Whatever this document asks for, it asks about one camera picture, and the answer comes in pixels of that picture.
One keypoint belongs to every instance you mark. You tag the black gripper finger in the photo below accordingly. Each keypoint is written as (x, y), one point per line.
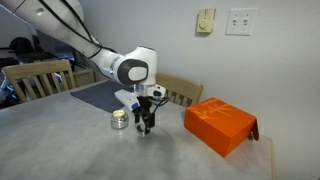
(147, 128)
(137, 119)

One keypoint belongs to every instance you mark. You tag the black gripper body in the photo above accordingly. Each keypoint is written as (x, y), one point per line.
(144, 111)

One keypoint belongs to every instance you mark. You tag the round silver lid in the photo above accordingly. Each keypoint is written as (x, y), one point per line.
(140, 131)

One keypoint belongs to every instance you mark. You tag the silver candle jar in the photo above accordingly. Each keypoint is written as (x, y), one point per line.
(119, 119)

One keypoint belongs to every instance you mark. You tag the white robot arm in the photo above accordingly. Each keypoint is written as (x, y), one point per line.
(63, 20)

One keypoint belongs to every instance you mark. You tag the dark blue cloth mat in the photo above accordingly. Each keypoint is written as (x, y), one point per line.
(102, 95)

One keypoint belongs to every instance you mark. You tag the wooden side cabinet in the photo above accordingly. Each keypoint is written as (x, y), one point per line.
(83, 77)

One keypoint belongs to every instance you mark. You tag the orange cardboard box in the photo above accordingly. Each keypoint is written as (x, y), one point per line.
(220, 125)

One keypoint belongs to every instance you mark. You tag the dark monitor screen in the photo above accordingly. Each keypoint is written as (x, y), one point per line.
(45, 43)

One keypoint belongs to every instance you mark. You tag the beige thermostat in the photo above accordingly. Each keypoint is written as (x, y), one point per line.
(205, 20)

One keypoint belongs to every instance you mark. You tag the wooden chair at table end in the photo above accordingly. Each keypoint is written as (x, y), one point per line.
(40, 79)

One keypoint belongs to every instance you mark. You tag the black bag on desk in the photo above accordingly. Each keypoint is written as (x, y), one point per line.
(21, 45)

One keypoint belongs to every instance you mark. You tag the wooden chair by wall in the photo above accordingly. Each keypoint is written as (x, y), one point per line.
(180, 91)

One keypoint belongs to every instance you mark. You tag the white double light switch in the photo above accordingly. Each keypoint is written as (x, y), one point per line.
(241, 21)

